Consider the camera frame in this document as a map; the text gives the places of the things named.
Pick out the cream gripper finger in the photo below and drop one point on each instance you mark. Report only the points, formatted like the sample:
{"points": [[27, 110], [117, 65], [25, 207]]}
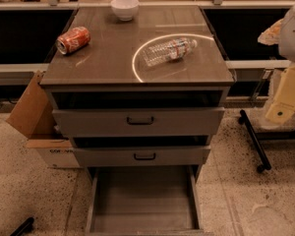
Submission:
{"points": [[271, 36], [282, 107]]}

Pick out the clear plastic water bottle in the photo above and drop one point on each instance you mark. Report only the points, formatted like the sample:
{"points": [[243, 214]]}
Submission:
{"points": [[169, 51]]}

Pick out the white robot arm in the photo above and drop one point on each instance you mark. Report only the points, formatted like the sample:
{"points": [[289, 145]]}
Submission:
{"points": [[282, 33]]}

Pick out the grey drawer cabinet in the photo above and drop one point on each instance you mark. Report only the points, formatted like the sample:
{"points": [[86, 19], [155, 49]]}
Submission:
{"points": [[111, 73]]}

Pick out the middle grey drawer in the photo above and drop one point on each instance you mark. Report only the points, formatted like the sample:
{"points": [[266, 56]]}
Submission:
{"points": [[123, 156]]}

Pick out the bottom grey open drawer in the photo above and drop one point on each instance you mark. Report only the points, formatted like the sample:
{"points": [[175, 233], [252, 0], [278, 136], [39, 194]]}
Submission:
{"points": [[144, 201]]}

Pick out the top grey drawer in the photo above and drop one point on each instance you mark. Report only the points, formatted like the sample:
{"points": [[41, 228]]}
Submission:
{"points": [[112, 122]]}

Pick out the white ceramic bowl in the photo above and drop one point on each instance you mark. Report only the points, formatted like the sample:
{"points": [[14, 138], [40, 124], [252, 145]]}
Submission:
{"points": [[125, 10]]}

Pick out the red soda can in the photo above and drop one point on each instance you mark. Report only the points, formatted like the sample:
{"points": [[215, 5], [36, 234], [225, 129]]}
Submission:
{"points": [[72, 40]]}

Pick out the cardboard box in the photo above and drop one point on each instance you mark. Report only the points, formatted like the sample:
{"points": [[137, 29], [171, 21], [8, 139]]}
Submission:
{"points": [[32, 117]]}

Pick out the black leg lower left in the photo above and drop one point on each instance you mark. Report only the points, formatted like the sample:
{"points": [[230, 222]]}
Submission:
{"points": [[25, 227]]}

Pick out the black top drawer handle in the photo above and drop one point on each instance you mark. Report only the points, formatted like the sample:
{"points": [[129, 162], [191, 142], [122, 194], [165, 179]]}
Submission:
{"points": [[142, 121]]}

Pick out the black drawer handle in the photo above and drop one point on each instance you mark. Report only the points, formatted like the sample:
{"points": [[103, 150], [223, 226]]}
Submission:
{"points": [[142, 121], [144, 157]]}

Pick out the black middle drawer handle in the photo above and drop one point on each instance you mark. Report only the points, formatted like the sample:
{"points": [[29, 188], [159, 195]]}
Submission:
{"points": [[144, 157]]}

